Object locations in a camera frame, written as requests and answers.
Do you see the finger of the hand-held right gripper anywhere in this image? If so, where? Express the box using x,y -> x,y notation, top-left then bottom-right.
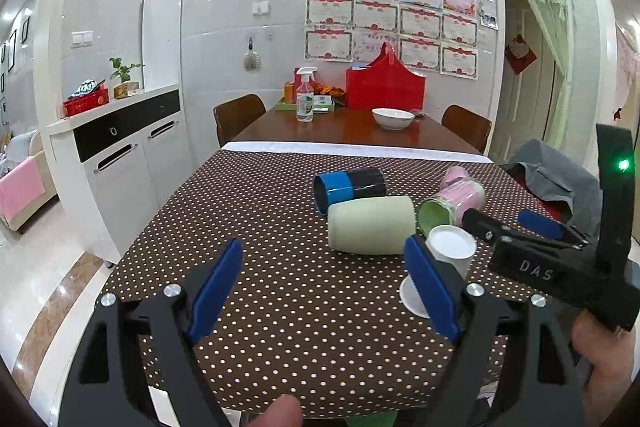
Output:
516,208 -> 590,250
461,208 -> 576,253

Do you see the brown polka dot tablecloth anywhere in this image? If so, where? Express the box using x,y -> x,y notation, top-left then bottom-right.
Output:
102,148 -> 596,420

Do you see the grey jacket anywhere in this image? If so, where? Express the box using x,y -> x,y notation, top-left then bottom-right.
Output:
500,139 -> 603,223

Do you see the clear spray bottle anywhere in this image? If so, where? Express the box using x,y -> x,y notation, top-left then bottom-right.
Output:
295,67 -> 319,123

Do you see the red door decoration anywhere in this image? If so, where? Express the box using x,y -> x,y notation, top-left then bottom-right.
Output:
504,34 -> 538,75

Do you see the white paper cup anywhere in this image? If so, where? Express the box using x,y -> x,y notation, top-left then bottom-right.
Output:
399,225 -> 477,319

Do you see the white cabinet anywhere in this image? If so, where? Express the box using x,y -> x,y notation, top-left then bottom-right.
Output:
46,83 -> 182,265

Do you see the red box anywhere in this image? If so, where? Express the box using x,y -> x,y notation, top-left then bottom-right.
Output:
62,87 -> 110,118

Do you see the pink blanket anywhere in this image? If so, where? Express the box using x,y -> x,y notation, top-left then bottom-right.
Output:
0,155 -> 46,224

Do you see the person's left hand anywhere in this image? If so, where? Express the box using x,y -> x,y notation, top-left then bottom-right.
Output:
248,394 -> 304,427

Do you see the red bag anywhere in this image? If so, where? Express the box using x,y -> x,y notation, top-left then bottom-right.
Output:
345,42 -> 427,112

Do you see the pale green cup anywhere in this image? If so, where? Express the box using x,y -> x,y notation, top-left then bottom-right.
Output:
327,196 -> 417,254

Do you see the orange snack packet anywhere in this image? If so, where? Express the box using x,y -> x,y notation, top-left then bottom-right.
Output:
315,84 -> 347,105

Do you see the green and pink cup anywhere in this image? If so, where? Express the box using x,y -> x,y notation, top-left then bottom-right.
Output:
417,178 -> 487,238

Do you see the green tray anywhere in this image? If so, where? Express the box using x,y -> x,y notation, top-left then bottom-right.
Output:
274,94 -> 337,114

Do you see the wooden door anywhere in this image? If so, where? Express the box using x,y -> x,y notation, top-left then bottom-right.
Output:
492,0 -> 558,162

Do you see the wall of certificates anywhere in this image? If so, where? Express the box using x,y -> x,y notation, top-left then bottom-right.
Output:
255,0 -> 479,80

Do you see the blue and black cup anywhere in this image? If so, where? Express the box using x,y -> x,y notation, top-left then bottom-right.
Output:
313,168 -> 388,215

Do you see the beige sofa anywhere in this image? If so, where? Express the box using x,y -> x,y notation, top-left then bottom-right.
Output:
0,129 -> 58,233

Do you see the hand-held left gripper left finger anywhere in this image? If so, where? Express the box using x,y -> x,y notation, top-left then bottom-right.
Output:
57,238 -> 246,427

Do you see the hanging white brush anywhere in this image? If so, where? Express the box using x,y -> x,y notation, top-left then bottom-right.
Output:
242,37 -> 262,72

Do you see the brown chair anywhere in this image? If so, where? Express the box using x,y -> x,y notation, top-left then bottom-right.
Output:
213,94 -> 267,148
441,105 -> 493,154

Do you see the person's right hand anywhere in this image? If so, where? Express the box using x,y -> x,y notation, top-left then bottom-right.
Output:
571,310 -> 635,378

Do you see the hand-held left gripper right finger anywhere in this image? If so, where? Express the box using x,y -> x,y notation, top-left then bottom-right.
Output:
403,234 -> 588,427

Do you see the white table cloth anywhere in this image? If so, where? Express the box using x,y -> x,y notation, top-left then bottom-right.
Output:
221,142 -> 496,164

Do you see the white bowl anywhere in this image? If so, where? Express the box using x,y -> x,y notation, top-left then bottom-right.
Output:
371,108 -> 415,130

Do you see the potted green plant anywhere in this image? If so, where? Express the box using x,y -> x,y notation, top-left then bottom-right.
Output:
109,57 -> 146,100

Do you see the green door curtain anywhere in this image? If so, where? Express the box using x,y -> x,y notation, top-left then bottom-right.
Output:
498,0 -> 576,172

